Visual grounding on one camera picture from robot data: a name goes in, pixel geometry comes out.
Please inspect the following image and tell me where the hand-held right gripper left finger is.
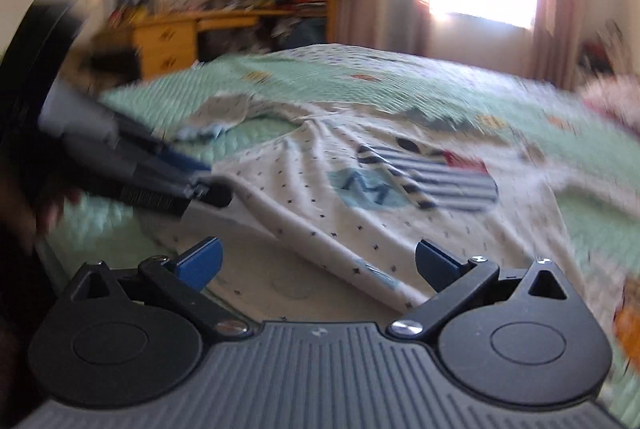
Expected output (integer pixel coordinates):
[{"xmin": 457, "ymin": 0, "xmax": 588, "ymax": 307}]
[{"xmin": 59, "ymin": 236, "xmax": 254, "ymax": 341}]

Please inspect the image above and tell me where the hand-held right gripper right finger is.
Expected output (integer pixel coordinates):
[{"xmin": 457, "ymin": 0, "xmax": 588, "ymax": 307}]
[{"xmin": 391, "ymin": 238, "xmax": 585, "ymax": 339}]

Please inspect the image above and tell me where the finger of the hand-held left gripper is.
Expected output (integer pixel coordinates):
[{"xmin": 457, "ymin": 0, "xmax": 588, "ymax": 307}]
[
  {"xmin": 117, "ymin": 114, "xmax": 213, "ymax": 176},
  {"xmin": 120, "ymin": 168, "xmax": 233, "ymax": 220}
]

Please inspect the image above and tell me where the white star-print shirt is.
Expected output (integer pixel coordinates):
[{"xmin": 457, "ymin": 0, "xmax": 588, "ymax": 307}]
[{"xmin": 145, "ymin": 92, "xmax": 593, "ymax": 316}]

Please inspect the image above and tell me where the person's left hand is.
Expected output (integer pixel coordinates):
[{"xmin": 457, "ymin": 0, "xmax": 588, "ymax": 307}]
[{"xmin": 36, "ymin": 188, "xmax": 81, "ymax": 235}]

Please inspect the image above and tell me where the wooden desk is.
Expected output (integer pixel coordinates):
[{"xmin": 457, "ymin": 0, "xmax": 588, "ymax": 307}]
[{"xmin": 92, "ymin": 6, "xmax": 281, "ymax": 80}]

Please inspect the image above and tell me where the pile of bags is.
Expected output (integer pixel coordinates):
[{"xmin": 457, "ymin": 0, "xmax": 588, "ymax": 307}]
[{"xmin": 260, "ymin": 12, "xmax": 328, "ymax": 52}]

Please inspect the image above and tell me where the green quilted bee bedspread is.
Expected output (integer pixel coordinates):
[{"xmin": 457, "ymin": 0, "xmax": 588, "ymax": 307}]
[{"xmin": 50, "ymin": 43, "xmax": 640, "ymax": 429}]

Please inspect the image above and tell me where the floral folded duvet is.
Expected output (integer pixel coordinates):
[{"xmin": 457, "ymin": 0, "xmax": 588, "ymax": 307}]
[{"xmin": 580, "ymin": 76, "xmax": 640, "ymax": 132}]

